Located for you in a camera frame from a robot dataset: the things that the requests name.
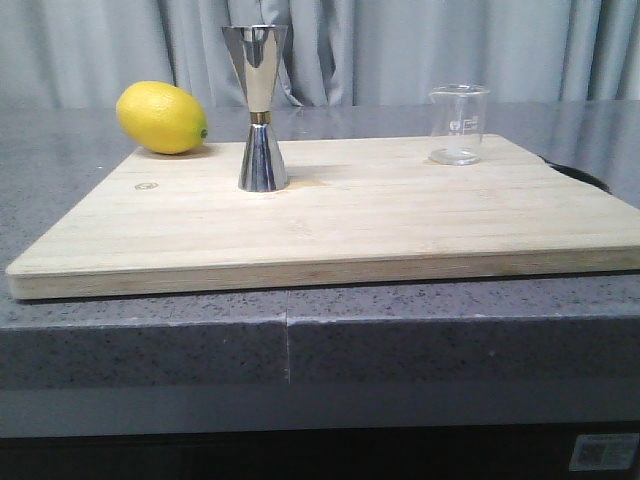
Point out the clear glass beaker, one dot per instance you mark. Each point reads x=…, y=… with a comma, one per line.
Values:
x=459, y=121

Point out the steel double jigger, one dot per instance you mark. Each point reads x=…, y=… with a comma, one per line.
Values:
x=256, y=52

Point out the wooden cutting board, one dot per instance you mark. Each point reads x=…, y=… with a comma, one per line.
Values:
x=354, y=210

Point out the yellow lemon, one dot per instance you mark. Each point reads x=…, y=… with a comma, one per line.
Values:
x=162, y=117

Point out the grey curtain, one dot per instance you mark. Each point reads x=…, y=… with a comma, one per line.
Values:
x=82, y=54

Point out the white QR code sticker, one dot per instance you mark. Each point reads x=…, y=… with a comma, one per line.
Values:
x=604, y=452

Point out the black cutting board handle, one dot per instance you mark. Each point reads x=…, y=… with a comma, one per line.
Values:
x=579, y=175

